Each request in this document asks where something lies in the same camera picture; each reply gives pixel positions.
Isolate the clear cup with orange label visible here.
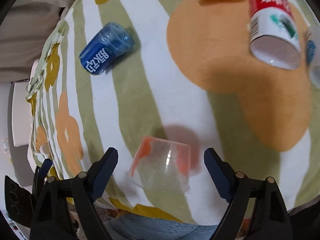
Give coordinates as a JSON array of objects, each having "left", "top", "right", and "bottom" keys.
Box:
[{"left": 128, "top": 137, "right": 191, "bottom": 193}]

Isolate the clear cup blue label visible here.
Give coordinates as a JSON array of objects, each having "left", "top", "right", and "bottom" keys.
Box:
[{"left": 306, "top": 25, "right": 320, "bottom": 89}]

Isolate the small white cup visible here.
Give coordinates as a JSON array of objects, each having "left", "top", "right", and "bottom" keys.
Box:
[{"left": 40, "top": 143, "right": 50, "bottom": 159}]

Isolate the beige curtain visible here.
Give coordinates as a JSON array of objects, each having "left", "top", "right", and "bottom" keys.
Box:
[{"left": 1, "top": 0, "right": 75, "bottom": 83}]

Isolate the green striped floral blanket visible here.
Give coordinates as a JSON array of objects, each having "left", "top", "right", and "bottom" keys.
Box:
[{"left": 27, "top": 0, "right": 319, "bottom": 225}]

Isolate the blue labelled plastic cup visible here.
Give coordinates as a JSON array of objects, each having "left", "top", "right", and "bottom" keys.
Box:
[{"left": 79, "top": 22, "right": 134, "bottom": 75}]

